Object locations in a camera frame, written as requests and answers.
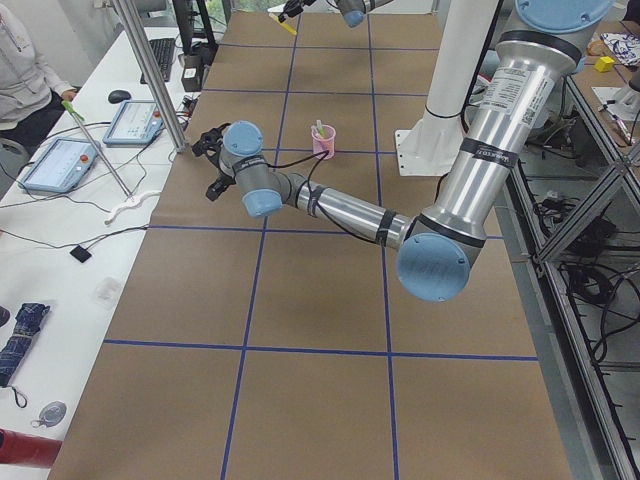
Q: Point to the pink plastic pen holder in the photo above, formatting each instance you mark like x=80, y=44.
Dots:
x=324, y=145

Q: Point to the black cardboard box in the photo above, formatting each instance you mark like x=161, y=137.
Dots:
x=192, y=73

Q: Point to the seated person white shirt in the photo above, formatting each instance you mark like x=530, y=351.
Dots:
x=31, y=91

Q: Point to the red cylinder bottle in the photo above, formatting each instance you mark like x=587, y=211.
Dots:
x=28, y=450

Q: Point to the far blue teach pendant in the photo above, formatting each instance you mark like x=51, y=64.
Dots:
x=135, y=124

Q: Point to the grey round keychain pouch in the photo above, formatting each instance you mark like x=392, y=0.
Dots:
x=50, y=415

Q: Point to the yellow highlighter pen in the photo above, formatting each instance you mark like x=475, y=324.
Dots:
x=282, y=24

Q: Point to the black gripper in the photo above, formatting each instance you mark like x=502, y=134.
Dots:
x=214, y=149
x=302, y=6

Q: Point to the blue teach pendant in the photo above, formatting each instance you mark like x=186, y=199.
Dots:
x=135, y=124
x=61, y=166

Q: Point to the metal grabber stick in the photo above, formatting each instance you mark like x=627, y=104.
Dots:
x=80, y=122

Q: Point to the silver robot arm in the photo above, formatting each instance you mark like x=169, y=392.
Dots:
x=543, y=41
x=352, y=11

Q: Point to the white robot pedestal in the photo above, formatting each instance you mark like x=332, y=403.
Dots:
x=431, y=146

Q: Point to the near blue teach pendant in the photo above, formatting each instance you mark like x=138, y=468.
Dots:
x=61, y=166

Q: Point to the small black square device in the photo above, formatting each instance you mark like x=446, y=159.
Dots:
x=80, y=253

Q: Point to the black computer monitor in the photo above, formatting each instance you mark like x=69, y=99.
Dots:
x=195, y=30

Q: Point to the black keyboard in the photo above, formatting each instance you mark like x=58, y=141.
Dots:
x=164, y=51

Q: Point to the folded blue umbrella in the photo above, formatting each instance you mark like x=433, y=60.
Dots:
x=28, y=322

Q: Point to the aluminium frame post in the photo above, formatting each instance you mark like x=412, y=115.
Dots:
x=128, y=15

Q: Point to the black computer mouse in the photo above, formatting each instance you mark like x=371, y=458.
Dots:
x=118, y=96

